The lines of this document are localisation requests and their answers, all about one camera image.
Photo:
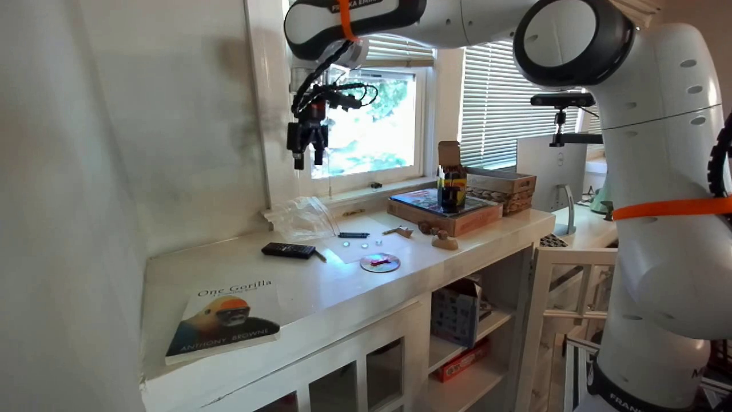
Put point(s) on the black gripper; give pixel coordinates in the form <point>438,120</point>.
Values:
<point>306,129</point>

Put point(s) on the clear plastic bag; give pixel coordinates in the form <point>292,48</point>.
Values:
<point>301,217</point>

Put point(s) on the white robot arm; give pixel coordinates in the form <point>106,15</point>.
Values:
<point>663,136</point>

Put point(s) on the blue marker pen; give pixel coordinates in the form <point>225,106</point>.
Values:
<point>352,233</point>

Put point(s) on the black remote control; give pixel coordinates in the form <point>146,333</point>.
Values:
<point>289,250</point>

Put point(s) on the small brown toy piece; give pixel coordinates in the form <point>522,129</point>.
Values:
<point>406,231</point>

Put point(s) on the wooden tray box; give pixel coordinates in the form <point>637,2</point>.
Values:
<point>422,206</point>

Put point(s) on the white window blinds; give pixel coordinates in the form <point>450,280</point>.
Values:
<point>396,50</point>

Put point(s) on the open cardboard box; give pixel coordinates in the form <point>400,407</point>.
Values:
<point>448,153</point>

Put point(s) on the white cabinet shelf unit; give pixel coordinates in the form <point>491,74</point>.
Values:
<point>348,340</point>

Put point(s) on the small wooden figurine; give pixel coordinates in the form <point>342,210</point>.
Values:
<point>443,240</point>

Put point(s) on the woven wooden box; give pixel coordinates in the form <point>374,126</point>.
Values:
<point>510,190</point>

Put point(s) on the blue storage crate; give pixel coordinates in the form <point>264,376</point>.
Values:
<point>455,311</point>

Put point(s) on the red box on shelf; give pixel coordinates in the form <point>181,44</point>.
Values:
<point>450,368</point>

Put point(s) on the black camera on stand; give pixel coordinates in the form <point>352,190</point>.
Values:
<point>561,104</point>

